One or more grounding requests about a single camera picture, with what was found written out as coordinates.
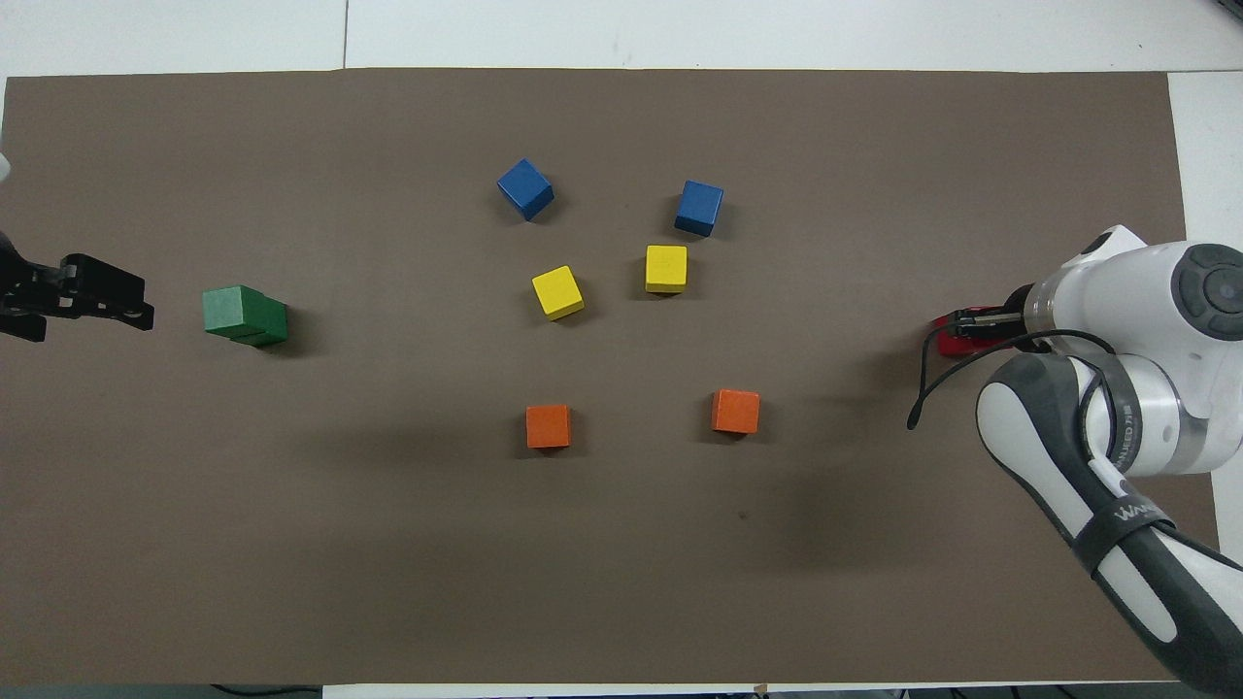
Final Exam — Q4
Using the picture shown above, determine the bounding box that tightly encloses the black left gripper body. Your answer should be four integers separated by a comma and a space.
0, 231, 69, 343

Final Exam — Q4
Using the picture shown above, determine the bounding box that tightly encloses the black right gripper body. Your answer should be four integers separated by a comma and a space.
1000, 283, 1045, 350

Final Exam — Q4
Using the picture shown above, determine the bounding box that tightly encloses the green wooden cube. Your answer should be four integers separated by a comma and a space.
233, 297, 289, 349
202, 285, 268, 339

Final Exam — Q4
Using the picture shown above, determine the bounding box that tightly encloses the orange wooden cube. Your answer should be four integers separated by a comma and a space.
525, 404, 573, 449
711, 389, 761, 435

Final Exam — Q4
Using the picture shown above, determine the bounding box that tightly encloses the blue wooden cube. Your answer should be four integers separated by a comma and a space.
674, 180, 724, 238
496, 158, 555, 222

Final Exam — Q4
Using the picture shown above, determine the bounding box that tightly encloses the yellow wooden cube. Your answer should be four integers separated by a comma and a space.
531, 265, 586, 321
645, 245, 689, 294

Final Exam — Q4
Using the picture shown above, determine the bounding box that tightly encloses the brown table mat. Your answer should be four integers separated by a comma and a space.
0, 68, 1220, 685

